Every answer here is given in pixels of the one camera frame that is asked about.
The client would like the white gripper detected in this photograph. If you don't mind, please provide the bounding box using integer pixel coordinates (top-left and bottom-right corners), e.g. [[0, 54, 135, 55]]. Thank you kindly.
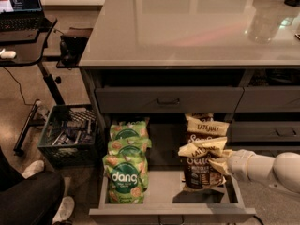
[[209, 149, 255, 181]]

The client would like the brown sea salt chip bag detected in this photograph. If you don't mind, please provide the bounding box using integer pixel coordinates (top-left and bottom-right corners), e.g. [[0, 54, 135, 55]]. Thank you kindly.
[[187, 119, 229, 143], [178, 137, 227, 192]]

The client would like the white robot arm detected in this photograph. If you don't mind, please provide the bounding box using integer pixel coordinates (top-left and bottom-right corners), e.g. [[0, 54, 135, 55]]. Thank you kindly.
[[209, 149, 300, 199]]

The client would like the right grey middle drawer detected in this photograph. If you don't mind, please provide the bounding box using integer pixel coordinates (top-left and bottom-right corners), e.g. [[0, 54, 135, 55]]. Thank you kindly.
[[231, 121, 300, 143]]

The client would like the rear brown chip bag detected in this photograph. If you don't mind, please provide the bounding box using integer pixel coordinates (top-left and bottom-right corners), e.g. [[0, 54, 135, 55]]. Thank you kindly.
[[185, 112, 214, 122]]

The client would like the right grey top drawer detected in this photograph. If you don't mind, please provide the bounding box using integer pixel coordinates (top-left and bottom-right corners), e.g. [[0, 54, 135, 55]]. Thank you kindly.
[[236, 86, 300, 113]]

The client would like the open grey middle drawer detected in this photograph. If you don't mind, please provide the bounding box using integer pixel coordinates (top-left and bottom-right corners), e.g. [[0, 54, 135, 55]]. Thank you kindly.
[[89, 155, 256, 225]]

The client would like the middle green dang chip bag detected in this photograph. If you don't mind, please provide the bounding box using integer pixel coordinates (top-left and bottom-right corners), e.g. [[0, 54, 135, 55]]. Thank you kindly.
[[108, 137, 152, 156]]

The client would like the green dang chip bag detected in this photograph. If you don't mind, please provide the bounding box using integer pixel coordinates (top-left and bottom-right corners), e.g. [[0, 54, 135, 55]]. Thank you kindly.
[[108, 137, 152, 156], [102, 154, 150, 204], [110, 121, 149, 141]]

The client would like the grey cabinet with glossy counter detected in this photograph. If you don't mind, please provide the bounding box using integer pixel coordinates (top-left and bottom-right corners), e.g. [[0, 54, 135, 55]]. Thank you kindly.
[[80, 0, 300, 225]]

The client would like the front green dang chip bag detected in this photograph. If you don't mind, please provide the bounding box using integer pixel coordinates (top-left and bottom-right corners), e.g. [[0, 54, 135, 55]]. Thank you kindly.
[[102, 154, 150, 204]]

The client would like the rear green dang chip bag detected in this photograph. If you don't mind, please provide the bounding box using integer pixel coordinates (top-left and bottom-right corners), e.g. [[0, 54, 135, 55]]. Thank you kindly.
[[110, 121, 149, 141]]

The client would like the dark box beside counter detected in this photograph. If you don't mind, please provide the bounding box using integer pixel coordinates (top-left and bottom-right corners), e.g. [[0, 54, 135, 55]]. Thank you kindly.
[[57, 27, 93, 68]]

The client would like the black plastic crate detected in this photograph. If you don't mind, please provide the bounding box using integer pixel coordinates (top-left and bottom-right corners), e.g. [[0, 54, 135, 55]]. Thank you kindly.
[[37, 104, 98, 169]]

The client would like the white shoe near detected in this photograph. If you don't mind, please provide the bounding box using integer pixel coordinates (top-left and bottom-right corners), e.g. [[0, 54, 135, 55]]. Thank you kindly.
[[52, 196, 75, 225]]

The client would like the white shoe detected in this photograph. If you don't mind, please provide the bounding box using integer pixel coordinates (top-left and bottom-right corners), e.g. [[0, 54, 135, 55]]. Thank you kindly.
[[22, 160, 45, 179], [52, 196, 75, 225]]

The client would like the white shoe far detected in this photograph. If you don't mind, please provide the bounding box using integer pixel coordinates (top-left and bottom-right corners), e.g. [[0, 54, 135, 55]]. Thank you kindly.
[[22, 160, 45, 179]]

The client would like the black standing desk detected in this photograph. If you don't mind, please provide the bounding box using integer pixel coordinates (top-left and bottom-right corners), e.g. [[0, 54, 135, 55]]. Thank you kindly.
[[0, 15, 65, 157]]

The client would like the white computer mouse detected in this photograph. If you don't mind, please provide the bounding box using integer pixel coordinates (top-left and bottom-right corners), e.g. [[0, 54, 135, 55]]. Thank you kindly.
[[0, 51, 16, 59]]

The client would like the open laptop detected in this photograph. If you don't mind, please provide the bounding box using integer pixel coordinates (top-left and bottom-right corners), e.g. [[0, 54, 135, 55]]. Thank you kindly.
[[0, 0, 44, 32]]

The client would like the black cable on floor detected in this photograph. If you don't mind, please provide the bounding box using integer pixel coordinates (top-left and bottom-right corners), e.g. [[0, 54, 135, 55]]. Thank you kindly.
[[2, 67, 35, 107]]

